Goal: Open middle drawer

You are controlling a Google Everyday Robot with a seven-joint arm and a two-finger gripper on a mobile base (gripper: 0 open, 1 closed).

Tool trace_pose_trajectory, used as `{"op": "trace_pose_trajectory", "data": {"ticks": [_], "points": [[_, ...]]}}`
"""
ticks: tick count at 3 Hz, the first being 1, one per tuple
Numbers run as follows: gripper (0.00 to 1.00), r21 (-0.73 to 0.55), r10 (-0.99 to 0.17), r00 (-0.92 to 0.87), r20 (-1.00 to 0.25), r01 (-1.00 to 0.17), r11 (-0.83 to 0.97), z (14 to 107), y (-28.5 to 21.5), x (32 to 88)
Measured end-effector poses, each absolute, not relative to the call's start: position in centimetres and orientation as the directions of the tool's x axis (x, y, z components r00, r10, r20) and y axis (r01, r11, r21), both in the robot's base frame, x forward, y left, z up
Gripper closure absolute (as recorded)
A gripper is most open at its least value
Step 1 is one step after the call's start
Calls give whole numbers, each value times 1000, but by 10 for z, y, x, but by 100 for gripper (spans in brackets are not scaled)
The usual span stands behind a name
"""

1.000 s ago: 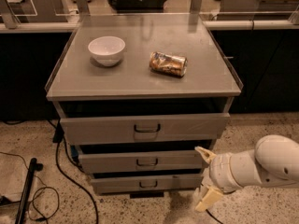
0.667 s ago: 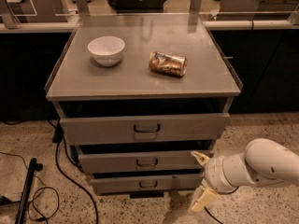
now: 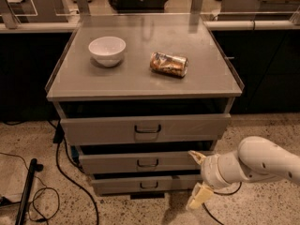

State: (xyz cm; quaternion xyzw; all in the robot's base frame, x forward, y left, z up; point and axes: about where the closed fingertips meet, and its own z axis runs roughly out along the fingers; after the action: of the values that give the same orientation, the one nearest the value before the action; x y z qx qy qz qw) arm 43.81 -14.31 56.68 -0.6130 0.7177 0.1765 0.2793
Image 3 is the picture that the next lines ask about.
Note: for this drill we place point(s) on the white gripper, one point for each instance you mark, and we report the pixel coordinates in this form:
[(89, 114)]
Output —
[(208, 171)]

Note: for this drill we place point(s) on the grey drawer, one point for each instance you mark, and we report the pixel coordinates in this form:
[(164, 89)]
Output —
[(145, 184), (138, 162), (145, 129)]

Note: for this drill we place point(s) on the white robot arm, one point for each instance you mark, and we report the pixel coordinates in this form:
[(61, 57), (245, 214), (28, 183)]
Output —
[(256, 160)]

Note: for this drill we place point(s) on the grey bottom drawer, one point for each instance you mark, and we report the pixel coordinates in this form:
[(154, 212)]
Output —
[(145, 184)]

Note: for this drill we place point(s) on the grey top drawer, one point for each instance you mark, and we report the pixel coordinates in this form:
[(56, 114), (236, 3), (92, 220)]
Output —
[(145, 129)]

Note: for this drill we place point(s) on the grey drawer cabinet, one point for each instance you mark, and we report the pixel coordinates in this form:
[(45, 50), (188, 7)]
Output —
[(80, 87)]

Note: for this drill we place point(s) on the crushed gold drink can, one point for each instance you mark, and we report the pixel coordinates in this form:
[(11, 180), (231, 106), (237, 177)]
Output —
[(169, 64)]

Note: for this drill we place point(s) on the white ceramic bowl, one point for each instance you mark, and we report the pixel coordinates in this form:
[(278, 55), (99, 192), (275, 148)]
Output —
[(107, 51)]

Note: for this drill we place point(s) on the black pole on floor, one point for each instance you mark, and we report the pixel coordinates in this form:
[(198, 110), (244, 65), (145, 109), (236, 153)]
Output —
[(34, 167)]

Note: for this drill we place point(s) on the grey background table right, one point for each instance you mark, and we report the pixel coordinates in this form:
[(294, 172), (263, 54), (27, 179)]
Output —
[(257, 10)]

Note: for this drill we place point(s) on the grey background table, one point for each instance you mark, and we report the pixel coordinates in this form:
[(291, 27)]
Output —
[(257, 10), (38, 11)]

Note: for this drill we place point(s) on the grey background table left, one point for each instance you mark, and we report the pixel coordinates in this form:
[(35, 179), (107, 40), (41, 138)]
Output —
[(38, 11)]

